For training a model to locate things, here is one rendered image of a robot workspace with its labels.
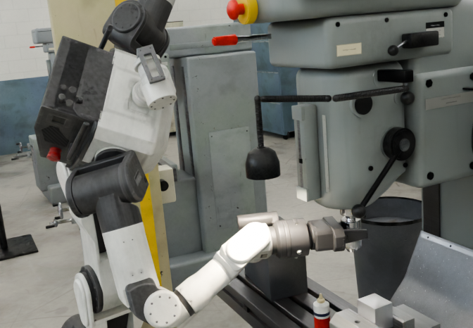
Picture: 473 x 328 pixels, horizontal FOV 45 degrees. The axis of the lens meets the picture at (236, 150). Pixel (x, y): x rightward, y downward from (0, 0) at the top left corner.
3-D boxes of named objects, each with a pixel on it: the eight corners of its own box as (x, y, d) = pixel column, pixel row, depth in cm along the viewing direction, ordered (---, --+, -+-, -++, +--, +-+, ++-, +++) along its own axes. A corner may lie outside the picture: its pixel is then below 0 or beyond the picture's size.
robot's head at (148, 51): (143, 99, 129) (143, 84, 122) (131, 67, 131) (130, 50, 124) (170, 91, 131) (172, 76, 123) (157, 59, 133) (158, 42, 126)
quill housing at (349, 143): (345, 221, 121) (338, 68, 114) (293, 199, 139) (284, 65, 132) (414, 203, 129) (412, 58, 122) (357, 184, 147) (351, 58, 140)
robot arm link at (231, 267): (276, 236, 128) (231, 276, 124) (272, 248, 136) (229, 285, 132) (257, 215, 130) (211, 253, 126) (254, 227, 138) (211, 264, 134)
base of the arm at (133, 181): (85, 232, 128) (59, 200, 120) (91, 191, 137) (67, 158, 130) (148, 215, 125) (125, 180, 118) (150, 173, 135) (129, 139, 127)
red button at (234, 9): (234, 20, 111) (232, -2, 111) (225, 20, 115) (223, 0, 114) (248, 18, 113) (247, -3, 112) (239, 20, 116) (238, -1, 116)
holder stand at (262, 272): (270, 301, 166) (265, 236, 162) (244, 273, 186) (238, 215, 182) (308, 292, 170) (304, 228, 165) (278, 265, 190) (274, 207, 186)
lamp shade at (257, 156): (239, 179, 119) (237, 149, 118) (257, 169, 125) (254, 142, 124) (269, 181, 116) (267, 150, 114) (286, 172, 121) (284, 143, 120)
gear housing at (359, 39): (329, 70, 111) (326, 17, 109) (267, 67, 132) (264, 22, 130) (457, 53, 125) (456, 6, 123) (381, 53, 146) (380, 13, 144)
